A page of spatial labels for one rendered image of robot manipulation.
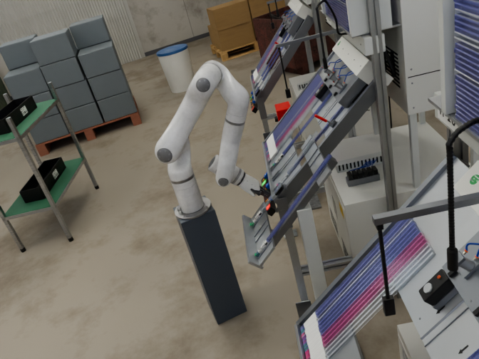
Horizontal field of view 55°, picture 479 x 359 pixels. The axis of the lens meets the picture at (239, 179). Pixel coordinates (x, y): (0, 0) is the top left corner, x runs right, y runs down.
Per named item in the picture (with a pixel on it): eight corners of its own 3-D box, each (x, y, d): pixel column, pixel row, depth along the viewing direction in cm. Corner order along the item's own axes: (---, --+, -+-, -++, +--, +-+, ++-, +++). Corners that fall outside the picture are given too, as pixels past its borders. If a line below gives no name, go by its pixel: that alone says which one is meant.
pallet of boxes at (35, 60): (137, 105, 671) (103, 13, 610) (142, 123, 594) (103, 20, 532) (47, 134, 653) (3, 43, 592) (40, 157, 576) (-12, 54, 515)
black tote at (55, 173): (45, 199, 374) (38, 186, 369) (25, 203, 376) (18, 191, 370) (65, 167, 424) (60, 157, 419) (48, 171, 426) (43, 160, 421)
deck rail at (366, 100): (284, 208, 217) (274, 202, 215) (284, 206, 219) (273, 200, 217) (387, 86, 190) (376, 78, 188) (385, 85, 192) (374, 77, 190)
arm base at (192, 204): (179, 224, 222) (168, 192, 214) (171, 207, 239) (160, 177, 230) (216, 209, 226) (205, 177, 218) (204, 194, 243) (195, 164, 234)
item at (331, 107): (334, 144, 204) (326, 139, 203) (310, 97, 262) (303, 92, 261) (385, 85, 192) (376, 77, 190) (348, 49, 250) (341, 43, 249)
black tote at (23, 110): (10, 132, 346) (3, 119, 341) (-11, 137, 348) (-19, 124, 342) (37, 107, 396) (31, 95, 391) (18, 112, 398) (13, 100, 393)
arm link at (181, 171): (167, 185, 220) (151, 141, 209) (177, 167, 236) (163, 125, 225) (190, 181, 217) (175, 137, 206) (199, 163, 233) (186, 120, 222)
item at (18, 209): (20, 253, 378) (-51, 132, 327) (55, 196, 458) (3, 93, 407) (73, 241, 374) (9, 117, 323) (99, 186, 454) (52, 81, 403)
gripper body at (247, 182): (234, 178, 226) (252, 189, 229) (234, 188, 217) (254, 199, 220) (242, 167, 223) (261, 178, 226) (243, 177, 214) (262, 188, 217)
